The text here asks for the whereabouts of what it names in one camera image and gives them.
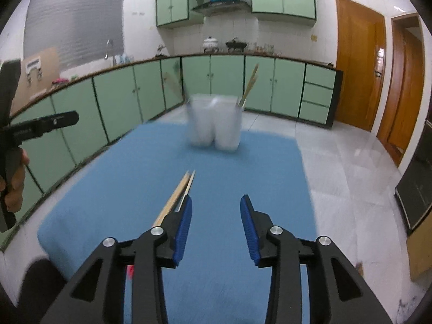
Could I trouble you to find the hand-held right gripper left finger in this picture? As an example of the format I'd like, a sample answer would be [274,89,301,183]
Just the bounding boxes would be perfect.
[40,195,194,324]

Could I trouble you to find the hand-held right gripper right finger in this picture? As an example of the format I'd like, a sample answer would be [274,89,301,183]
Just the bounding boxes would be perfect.
[240,194,394,324]

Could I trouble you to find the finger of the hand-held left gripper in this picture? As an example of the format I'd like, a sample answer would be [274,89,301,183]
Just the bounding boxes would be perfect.
[40,110,80,133]

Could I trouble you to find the plain wooden chopstick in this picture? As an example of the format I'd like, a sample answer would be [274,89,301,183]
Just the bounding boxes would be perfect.
[176,170,197,212]
[242,76,259,108]
[152,170,191,228]
[239,63,260,108]

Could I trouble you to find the white twin utensil holder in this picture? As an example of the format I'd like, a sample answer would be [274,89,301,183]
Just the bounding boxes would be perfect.
[185,94,244,152]

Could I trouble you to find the person's left hand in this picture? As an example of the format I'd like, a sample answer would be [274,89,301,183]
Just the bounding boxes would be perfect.
[0,148,30,214]

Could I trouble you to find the blue tablecloth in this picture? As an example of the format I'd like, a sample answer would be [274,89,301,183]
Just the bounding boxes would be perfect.
[37,121,318,324]

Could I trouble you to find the wooden board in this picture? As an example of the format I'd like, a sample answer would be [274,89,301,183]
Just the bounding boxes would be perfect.
[13,47,61,106]

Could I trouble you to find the grey window blind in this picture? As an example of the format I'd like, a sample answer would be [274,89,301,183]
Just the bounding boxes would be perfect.
[23,0,126,72]

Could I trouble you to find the green base cabinet with drawers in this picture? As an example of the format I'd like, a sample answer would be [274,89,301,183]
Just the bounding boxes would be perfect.
[180,53,344,129]

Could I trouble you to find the black glass cabinet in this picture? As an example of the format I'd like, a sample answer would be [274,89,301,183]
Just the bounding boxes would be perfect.
[394,117,432,237]

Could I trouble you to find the cardboard box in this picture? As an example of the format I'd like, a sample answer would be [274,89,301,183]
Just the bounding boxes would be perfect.
[406,222,432,283]

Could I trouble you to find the small jars on counter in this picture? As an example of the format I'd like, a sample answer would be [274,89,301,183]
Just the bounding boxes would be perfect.
[248,42,281,56]

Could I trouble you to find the black wok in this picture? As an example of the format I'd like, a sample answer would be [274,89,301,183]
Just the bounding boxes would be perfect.
[225,37,247,53]

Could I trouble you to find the closed wooden door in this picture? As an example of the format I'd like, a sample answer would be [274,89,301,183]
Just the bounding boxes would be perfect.
[335,0,387,133]

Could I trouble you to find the open wooden door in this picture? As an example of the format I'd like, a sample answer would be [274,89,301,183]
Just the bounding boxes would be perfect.
[376,12,425,168]

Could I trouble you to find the white bracket gadget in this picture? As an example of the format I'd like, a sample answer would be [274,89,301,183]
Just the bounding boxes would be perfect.
[26,57,44,82]

